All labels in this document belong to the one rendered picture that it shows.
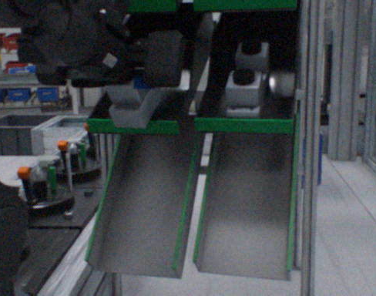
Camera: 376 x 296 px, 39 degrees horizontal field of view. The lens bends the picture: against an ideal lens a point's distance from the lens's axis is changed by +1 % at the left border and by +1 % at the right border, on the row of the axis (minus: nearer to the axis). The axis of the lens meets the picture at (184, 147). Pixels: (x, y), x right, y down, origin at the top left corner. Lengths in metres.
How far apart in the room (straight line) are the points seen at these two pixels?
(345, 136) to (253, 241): 1.20
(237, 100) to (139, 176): 0.22
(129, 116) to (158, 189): 0.19
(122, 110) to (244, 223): 0.26
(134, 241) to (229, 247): 0.14
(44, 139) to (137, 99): 1.47
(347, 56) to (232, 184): 1.14
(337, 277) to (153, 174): 0.43
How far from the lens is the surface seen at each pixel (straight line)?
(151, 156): 0.85
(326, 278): 1.06
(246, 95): 0.70
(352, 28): 1.89
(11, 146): 2.92
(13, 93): 8.26
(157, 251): 0.77
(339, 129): 1.92
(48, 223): 1.05
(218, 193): 0.81
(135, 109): 0.65
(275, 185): 0.81
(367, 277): 1.09
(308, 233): 0.89
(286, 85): 0.81
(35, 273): 0.85
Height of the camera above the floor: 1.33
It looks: 13 degrees down
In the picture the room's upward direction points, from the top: 1 degrees counter-clockwise
